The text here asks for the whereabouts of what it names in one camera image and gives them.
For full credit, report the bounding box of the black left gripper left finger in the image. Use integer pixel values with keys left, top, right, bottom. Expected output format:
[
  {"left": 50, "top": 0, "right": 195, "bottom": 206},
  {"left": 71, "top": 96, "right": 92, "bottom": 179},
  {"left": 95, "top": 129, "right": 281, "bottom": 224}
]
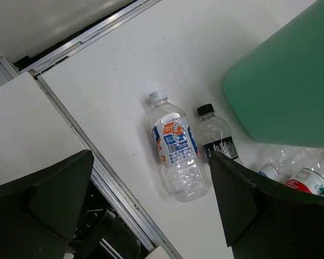
[{"left": 0, "top": 149, "right": 94, "bottom": 258}]

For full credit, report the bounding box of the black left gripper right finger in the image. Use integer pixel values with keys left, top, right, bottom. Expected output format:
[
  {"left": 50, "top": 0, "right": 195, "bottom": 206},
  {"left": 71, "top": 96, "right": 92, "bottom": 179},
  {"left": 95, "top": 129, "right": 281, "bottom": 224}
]
[{"left": 210, "top": 152, "right": 324, "bottom": 258}]

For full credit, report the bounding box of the clear bottle black label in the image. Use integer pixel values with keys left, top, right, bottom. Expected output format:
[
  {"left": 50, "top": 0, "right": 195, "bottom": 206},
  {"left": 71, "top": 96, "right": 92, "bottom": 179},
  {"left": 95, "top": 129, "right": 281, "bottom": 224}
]
[{"left": 197, "top": 104, "right": 243, "bottom": 165}]

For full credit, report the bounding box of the green plastic bin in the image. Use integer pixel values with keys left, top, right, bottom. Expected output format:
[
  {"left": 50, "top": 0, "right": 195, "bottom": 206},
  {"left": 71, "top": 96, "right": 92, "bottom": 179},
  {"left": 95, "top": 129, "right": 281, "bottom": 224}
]
[{"left": 222, "top": 1, "right": 324, "bottom": 148}]

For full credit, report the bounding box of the clear bottle blue cap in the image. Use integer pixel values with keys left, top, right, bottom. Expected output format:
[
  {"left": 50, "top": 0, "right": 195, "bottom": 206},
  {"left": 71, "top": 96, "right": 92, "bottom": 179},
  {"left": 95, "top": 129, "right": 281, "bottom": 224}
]
[{"left": 257, "top": 145, "right": 322, "bottom": 180}]

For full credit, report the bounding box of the clear bottle red white label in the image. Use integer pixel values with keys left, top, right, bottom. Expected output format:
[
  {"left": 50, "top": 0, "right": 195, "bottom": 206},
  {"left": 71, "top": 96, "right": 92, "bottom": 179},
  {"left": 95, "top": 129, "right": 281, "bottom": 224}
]
[{"left": 284, "top": 152, "right": 324, "bottom": 196}]

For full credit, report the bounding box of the white side panel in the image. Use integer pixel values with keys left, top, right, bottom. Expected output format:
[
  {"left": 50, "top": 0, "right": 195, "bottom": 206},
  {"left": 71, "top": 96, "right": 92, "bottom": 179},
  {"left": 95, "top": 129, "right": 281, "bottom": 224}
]
[{"left": 0, "top": 72, "right": 84, "bottom": 185}]

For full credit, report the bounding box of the clear bottle orange blue label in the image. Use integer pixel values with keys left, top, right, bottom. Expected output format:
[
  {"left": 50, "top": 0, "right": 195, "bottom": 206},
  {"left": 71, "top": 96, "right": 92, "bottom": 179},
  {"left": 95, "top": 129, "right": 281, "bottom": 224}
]
[{"left": 148, "top": 90, "right": 210, "bottom": 203}]

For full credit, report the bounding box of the aluminium table edge rail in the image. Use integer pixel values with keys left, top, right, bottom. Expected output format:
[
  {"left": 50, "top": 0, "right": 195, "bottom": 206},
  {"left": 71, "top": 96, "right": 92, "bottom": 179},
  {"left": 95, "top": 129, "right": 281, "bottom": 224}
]
[{"left": 14, "top": 1, "right": 181, "bottom": 258}]

